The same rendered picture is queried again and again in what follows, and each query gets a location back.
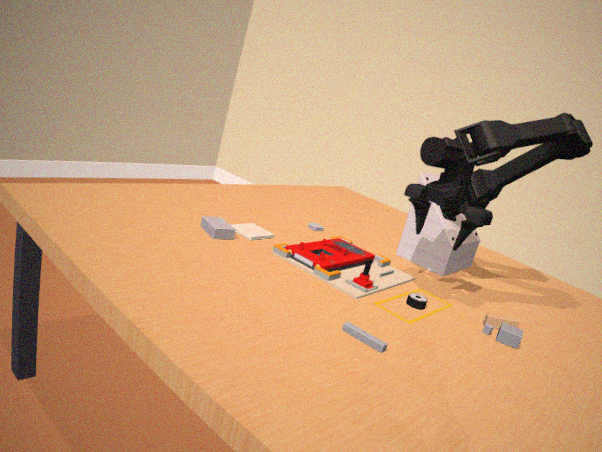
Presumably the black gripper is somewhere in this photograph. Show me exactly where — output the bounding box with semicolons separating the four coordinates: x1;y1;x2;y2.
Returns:
405;169;493;250

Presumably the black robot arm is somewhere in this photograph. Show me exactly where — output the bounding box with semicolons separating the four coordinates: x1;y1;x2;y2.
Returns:
420;113;593;221

